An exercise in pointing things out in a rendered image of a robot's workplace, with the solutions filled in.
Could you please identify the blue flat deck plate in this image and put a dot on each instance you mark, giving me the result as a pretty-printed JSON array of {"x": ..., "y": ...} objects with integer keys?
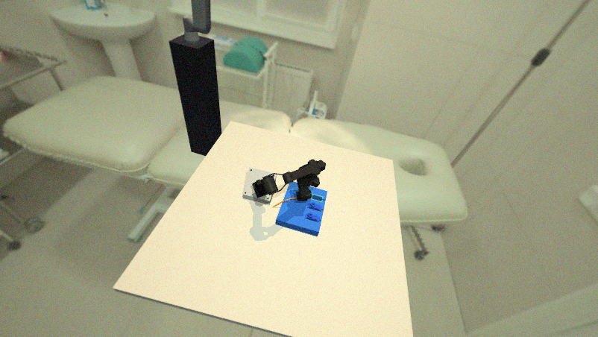
[{"x": 303, "y": 216}]

